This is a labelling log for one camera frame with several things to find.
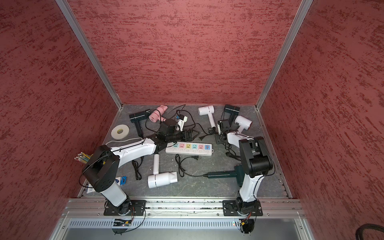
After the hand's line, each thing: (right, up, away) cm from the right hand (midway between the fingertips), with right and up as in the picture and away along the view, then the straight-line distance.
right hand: (221, 139), depth 101 cm
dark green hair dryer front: (+6, -16, -19) cm, 26 cm away
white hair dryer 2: (+17, +11, +6) cm, 21 cm away
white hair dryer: (-9, +21, +12) cm, 26 cm away
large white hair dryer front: (-38, -18, -22) cm, 48 cm away
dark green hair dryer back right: (+9, +19, +13) cm, 25 cm away
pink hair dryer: (-47, +17, +8) cm, 50 cm away
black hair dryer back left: (-61, +16, +6) cm, 64 cm away
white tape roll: (-72, +5, +3) cm, 72 cm away
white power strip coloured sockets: (-16, -5, -8) cm, 19 cm away
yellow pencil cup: (-75, -5, -27) cm, 80 cm away
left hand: (-18, +5, -17) cm, 25 cm away
